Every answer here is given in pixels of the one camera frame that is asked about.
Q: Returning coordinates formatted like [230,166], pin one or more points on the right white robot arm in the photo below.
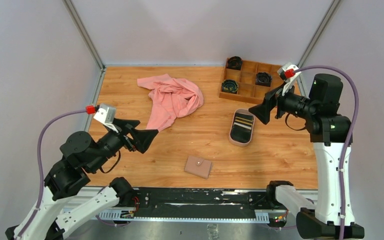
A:
[331,217]

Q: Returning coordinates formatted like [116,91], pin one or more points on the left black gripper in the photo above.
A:
[142,138]

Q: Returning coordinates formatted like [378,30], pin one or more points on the black coil middle right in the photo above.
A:
[263,79]

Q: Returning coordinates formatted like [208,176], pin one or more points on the pink oval card tray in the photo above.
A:
[245,111]

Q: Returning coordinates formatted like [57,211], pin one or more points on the black striped card in tray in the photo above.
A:
[242,128]

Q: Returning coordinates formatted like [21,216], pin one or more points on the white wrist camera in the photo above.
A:
[105,114]
[289,74]

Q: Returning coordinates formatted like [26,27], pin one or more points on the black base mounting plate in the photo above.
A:
[197,205]

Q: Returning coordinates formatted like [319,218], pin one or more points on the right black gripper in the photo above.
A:
[262,111]

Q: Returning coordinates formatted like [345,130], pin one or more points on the black coil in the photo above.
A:
[263,79]
[234,63]
[229,86]

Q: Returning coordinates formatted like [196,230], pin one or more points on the black coil bottom left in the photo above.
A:
[229,86]

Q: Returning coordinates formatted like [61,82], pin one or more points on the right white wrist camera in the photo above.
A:
[289,74]

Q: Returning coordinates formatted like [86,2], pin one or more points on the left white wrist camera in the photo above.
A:
[105,114]

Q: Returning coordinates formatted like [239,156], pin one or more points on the black coil top left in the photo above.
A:
[234,63]

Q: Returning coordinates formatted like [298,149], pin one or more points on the pink cloth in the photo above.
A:
[172,98]

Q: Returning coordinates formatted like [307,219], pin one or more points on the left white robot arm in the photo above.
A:
[81,156]

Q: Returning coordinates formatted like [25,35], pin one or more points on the wooden compartment tray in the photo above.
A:
[248,91]

